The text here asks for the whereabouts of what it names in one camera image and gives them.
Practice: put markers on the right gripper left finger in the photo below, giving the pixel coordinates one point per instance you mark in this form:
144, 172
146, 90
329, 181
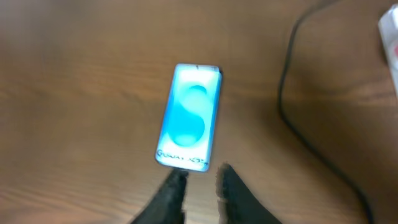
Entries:
166, 206

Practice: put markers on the blue Galaxy smartphone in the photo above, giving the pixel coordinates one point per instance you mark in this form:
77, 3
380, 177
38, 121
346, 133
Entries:
188, 126

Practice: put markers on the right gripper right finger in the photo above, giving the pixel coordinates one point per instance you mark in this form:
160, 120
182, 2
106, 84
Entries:
238, 204

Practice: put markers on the white power strip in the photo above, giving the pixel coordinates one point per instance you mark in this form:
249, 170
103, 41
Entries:
388, 30

